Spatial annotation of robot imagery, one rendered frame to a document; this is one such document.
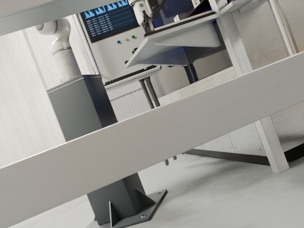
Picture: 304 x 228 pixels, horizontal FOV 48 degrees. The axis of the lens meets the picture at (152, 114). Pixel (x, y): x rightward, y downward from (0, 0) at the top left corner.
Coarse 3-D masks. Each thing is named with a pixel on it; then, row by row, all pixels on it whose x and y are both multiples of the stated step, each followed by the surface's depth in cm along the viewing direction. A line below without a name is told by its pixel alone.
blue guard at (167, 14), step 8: (168, 0) 225; (176, 0) 213; (184, 0) 203; (200, 0) 185; (168, 8) 229; (176, 8) 217; (184, 8) 207; (192, 8) 197; (160, 16) 248; (168, 16) 234; (184, 16) 211; (152, 24) 270; (160, 24) 254
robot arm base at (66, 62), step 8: (56, 56) 198; (64, 56) 197; (72, 56) 200; (56, 64) 201; (64, 64) 197; (72, 64) 199; (64, 72) 198; (72, 72) 198; (80, 72) 202; (64, 80) 199
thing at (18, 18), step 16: (0, 0) 70; (16, 0) 70; (32, 0) 71; (48, 0) 72; (64, 0) 74; (80, 0) 78; (96, 0) 81; (112, 0) 86; (0, 16) 70; (16, 16) 73; (32, 16) 76; (48, 16) 80; (64, 16) 84; (0, 32) 78
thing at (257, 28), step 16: (288, 0) 181; (240, 16) 174; (256, 16) 176; (272, 16) 178; (288, 16) 181; (240, 32) 173; (256, 32) 176; (272, 32) 178; (256, 48) 175; (272, 48) 177; (256, 64) 174; (208, 80) 212; (224, 80) 192; (176, 96) 279; (288, 112) 177; (240, 128) 195; (288, 128) 176; (208, 144) 252; (224, 144) 224; (240, 144) 203; (256, 144) 185; (288, 144) 176
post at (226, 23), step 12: (216, 0) 171; (216, 12) 174; (228, 24) 172; (228, 36) 172; (228, 48) 176; (240, 48) 173; (240, 60) 172; (240, 72) 173; (264, 120) 173; (264, 132) 173; (264, 144) 177; (276, 144) 174; (276, 156) 174; (276, 168) 174; (288, 168) 175
